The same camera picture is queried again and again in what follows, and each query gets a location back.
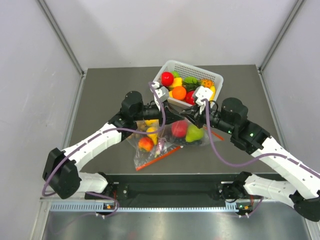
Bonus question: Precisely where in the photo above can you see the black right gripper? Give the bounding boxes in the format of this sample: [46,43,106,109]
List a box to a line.
[181,101,236,135]

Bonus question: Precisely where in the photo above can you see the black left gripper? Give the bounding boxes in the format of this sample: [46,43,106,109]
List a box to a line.
[133,99,184,128]

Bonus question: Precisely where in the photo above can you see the green fake pear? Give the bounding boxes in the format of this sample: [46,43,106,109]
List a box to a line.
[185,124,205,142]

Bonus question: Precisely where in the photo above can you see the clear zip bag orange seal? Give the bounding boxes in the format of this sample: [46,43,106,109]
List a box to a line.
[159,105,210,147]

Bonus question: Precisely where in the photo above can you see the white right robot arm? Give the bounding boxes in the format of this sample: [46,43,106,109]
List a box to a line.
[181,97,320,222]

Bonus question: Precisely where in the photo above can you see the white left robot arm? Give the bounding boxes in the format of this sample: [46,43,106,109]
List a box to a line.
[42,90,183,199]

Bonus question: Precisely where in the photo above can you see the red fake apple in bag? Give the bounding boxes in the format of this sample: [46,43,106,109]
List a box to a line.
[171,120,188,138]

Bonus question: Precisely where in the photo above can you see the purple fake grapes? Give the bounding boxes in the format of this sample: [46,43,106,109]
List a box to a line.
[166,135,203,146]

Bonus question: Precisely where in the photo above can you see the orange fake orange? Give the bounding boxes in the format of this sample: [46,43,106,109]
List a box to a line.
[172,86,187,101]

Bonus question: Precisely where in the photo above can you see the red fake tomato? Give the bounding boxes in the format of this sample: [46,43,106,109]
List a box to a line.
[184,91,195,105]

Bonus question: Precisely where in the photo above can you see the purple fake eggplant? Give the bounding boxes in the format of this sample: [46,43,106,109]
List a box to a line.
[154,138,166,158]

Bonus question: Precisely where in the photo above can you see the yellow fake banana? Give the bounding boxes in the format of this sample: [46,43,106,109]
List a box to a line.
[209,85,216,101]

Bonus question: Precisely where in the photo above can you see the red yellow fake peach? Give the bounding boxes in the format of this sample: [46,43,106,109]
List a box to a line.
[138,137,154,152]

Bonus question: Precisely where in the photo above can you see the yellow fake bell pepper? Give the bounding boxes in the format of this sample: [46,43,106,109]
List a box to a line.
[167,77,183,91]

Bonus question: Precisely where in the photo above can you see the fake pineapple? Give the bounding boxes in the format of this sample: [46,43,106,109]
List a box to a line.
[182,78,215,92]

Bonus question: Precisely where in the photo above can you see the red fake apple in basket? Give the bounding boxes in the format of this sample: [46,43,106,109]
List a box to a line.
[161,71,174,87]

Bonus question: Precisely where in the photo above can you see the green fake custard apple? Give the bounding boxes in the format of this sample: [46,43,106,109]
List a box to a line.
[171,71,180,78]

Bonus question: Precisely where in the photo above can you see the white plastic basket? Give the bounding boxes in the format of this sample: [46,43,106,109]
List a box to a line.
[153,60,224,108]

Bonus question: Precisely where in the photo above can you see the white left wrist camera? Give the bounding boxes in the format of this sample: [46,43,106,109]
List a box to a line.
[150,82,170,110]

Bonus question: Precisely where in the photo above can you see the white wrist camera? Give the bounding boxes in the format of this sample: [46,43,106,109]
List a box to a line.
[150,82,170,110]
[192,86,213,106]

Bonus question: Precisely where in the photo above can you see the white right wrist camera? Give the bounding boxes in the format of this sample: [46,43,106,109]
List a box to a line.
[192,86,213,106]

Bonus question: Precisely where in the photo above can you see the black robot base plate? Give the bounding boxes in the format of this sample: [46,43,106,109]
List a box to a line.
[100,172,249,201]

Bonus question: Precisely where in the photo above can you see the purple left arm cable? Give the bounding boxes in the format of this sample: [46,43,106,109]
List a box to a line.
[41,81,167,197]

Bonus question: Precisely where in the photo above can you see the grey slotted cable duct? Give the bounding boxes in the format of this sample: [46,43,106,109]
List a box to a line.
[49,201,253,212]

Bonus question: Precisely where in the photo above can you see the aluminium frame post right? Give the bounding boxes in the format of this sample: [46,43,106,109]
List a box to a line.
[257,0,306,73]

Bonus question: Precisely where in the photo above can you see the aluminium frame post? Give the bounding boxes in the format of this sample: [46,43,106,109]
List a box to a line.
[35,0,85,76]
[257,0,306,73]

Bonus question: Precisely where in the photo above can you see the aluminium frame post left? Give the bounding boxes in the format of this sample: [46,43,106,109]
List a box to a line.
[35,0,85,76]

